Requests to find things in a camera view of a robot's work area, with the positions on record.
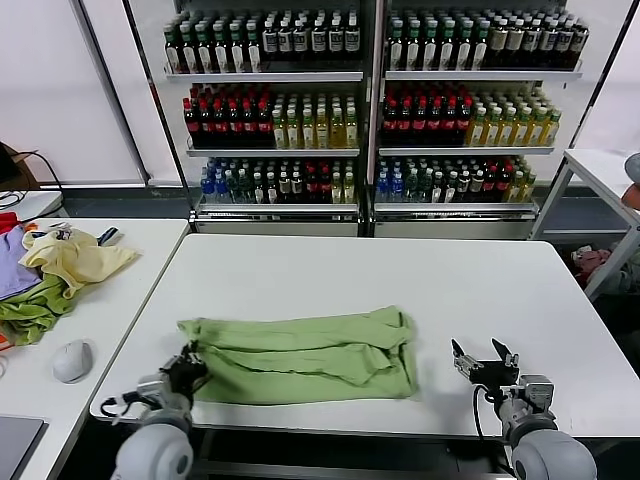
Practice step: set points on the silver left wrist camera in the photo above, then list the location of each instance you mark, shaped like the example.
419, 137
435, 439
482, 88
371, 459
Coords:
150, 392

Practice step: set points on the white metal frame table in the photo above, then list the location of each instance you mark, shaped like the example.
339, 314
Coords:
600, 170

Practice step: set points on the green cap yellow bottle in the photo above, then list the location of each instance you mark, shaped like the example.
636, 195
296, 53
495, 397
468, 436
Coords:
552, 132
537, 132
522, 132
477, 132
507, 132
492, 132

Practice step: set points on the grey crumpled cloth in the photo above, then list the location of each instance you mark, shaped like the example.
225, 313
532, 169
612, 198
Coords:
631, 277

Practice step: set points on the blue and white object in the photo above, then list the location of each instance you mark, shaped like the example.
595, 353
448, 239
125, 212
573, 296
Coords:
107, 236

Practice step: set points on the purple garment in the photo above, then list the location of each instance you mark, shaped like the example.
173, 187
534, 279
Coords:
12, 270

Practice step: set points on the small clear green bottle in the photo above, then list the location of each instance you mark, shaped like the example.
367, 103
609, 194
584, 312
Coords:
245, 190
426, 187
232, 190
412, 187

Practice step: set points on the white cap yellow bottle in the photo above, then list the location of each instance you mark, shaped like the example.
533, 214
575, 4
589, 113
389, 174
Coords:
307, 134
292, 134
337, 133
351, 133
322, 134
278, 134

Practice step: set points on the beige label dark bottle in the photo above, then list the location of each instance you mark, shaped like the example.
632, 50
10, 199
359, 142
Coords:
514, 42
498, 42

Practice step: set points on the pink crumpled cloth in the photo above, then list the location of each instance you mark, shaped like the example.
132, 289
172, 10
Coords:
592, 262

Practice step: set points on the white label black bottle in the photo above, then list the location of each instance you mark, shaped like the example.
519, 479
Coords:
300, 42
335, 42
352, 41
270, 42
285, 42
319, 42

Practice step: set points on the light green polo shirt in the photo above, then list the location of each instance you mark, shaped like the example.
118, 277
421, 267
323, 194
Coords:
300, 350

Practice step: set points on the crumpled olive green garment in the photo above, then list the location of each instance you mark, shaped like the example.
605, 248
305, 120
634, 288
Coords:
30, 312

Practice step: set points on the small red cap bottle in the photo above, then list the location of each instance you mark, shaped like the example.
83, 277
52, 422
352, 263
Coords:
491, 187
325, 189
505, 187
311, 189

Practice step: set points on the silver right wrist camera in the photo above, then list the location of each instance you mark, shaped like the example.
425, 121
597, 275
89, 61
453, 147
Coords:
537, 395

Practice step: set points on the metal shelf unit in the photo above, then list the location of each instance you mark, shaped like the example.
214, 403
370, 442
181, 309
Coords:
480, 76
260, 77

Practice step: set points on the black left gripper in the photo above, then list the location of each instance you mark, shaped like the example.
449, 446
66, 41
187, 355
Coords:
182, 375

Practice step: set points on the grey laptop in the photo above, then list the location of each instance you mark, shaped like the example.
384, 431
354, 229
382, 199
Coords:
17, 445

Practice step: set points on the small white cap dark bottle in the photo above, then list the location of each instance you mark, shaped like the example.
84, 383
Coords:
439, 190
298, 189
452, 190
258, 191
285, 189
464, 189
272, 191
478, 189

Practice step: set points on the white computer mouse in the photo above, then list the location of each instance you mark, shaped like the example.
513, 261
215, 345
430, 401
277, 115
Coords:
72, 361

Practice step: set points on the red cap cola bottle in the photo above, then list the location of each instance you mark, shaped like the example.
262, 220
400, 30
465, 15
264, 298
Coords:
190, 127
436, 125
234, 127
249, 127
464, 125
406, 125
421, 125
219, 127
450, 125
264, 127
204, 127
391, 125

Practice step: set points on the small yellow bottle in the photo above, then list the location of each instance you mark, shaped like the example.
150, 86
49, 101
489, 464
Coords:
517, 190
349, 190
529, 189
337, 191

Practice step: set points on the small orange object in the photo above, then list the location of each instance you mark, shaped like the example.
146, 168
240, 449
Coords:
31, 229

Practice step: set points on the bystander hand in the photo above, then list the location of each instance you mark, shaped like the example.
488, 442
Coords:
632, 195

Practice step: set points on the pale yellow shirt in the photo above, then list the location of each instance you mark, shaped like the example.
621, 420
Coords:
85, 260

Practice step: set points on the white tag with dark clip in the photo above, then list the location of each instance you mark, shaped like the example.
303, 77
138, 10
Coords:
62, 232

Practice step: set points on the flat orange object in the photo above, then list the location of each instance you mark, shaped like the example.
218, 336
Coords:
4, 345

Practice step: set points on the grey label dark bottle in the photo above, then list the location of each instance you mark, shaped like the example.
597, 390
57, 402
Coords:
548, 42
564, 42
580, 41
532, 42

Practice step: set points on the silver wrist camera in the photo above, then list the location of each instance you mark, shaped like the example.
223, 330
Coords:
537, 395
150, 392

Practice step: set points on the green cap dark bottle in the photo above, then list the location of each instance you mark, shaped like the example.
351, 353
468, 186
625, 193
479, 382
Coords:
481, 49
397, 50
464, 50
447, 50
203, 52
253, 51
220, 52
188, 52
413, 50
430, 50
236, 52
173, 52

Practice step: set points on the red garment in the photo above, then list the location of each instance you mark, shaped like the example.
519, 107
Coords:
6, 222

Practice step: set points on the small blue bottle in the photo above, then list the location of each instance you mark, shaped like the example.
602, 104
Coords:
384, 187
206, 189
398, 187
220, 189

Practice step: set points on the brown cardboard box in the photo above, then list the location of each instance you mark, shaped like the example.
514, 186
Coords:
27, 172

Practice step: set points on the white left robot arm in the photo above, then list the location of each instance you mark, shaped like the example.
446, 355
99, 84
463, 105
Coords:
155, 450

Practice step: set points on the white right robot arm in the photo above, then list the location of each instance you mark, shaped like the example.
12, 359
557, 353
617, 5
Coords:
550, 455

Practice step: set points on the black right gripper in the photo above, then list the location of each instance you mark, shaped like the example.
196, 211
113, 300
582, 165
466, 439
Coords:
497, 377

